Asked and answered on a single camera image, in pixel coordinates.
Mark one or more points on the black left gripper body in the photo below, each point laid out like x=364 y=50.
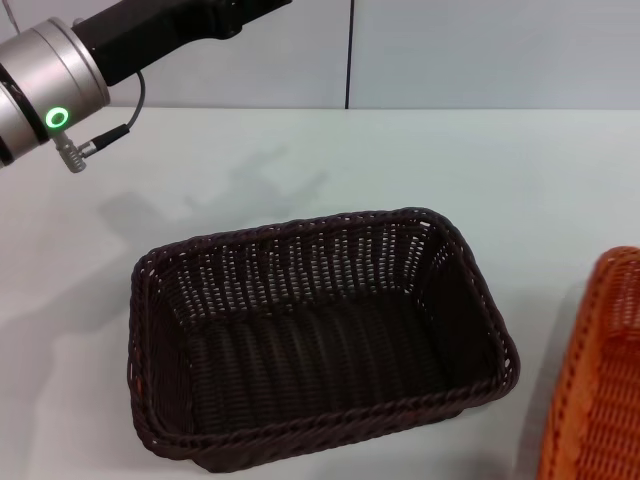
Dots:
x=150 y=35

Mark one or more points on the dark brown woven basket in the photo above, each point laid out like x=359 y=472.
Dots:
x=320 y=350

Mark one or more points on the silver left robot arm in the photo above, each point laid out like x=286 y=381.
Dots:
x=45 y=85

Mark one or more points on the orange woven basket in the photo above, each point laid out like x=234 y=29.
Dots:
x=605 y=380

